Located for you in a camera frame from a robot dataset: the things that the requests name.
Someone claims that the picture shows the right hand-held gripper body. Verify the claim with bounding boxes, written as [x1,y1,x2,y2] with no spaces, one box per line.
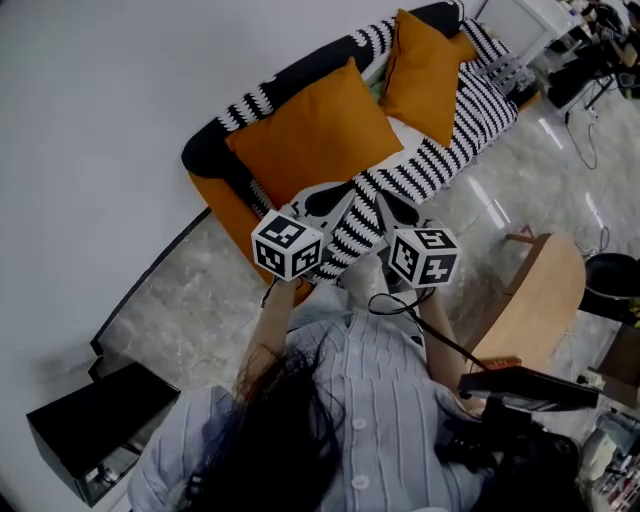
[383,227,460,296]

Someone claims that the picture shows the black floor cable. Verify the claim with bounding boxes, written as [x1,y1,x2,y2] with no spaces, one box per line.
[564,109,599,171]

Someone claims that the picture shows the orange sofa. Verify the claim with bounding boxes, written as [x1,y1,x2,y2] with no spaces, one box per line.
[180,0,544,307]

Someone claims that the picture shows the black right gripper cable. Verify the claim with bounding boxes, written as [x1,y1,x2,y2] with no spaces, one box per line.
[367,287,494,374]

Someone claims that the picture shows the white pillow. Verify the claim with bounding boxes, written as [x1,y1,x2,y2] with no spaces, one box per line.
[384,115,432,151]

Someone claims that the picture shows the person's striped blue shirt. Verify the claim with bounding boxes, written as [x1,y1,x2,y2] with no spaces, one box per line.
[127,284,496,512]

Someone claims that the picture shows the red book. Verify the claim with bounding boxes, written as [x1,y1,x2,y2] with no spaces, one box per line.
[479,355,524,371]

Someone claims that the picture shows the person's left forearm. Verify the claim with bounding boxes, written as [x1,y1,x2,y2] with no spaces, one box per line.
[237,278,304,396]

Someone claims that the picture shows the person's right forearm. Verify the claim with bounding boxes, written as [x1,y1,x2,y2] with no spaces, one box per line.
[417,287,484,396]

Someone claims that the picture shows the oval wooden coffee table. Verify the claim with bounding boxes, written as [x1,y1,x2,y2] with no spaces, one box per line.
[464,232,587,374]

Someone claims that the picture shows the black round chair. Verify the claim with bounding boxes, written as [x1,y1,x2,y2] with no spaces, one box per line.
[579,252,640,326]

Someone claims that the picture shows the cardboard box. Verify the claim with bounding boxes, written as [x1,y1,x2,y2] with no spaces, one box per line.
[597,324,640,411]

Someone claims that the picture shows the black chest rig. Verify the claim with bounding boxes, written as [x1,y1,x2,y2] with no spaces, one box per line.
[434,399,591,512]

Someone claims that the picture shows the black chest-mounted screen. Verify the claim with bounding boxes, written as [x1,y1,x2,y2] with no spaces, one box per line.
[457,366,600,414]

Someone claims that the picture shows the black glass cabinet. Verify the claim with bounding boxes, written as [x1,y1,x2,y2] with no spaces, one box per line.
[25,362,182,509]

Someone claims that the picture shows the person's grey trousers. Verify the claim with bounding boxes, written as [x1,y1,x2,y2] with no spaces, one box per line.
[344,252,387,311]

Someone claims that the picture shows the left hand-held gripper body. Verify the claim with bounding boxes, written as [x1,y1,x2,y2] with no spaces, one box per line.
[251,203,334,282]

